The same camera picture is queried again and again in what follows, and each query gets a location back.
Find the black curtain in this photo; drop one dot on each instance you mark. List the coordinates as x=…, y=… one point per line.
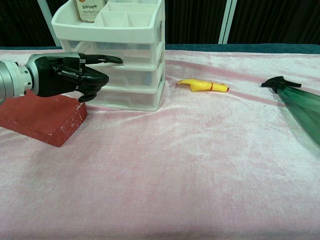
x=275, y=20

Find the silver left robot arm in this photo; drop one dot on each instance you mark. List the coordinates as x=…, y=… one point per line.
x=10, y=80

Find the yellow rubber chicken toy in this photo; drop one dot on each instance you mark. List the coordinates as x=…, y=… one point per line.
x=207, y=86

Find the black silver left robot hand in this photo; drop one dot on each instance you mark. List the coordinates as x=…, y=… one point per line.
x=47, y=80

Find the white metal pole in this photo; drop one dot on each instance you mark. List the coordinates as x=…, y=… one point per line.
x=226, y=25

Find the milk tea drink bottle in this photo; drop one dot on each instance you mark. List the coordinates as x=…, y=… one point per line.
x=87, y=11

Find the green spray bottle black trigger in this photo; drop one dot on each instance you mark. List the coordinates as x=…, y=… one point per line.
x=300, y=105

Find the translucent plastic drawer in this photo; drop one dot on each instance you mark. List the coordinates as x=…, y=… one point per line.
x=132, y=77
x=130, y=50
x=130, y=98

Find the red brick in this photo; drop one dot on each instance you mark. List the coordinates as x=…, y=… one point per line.
x=37, y=117

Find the pink velvet cloth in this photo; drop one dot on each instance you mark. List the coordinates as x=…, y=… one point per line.
x=160, y=175

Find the white plastic drawer organizer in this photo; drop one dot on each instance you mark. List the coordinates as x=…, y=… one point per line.
x=107, y=37

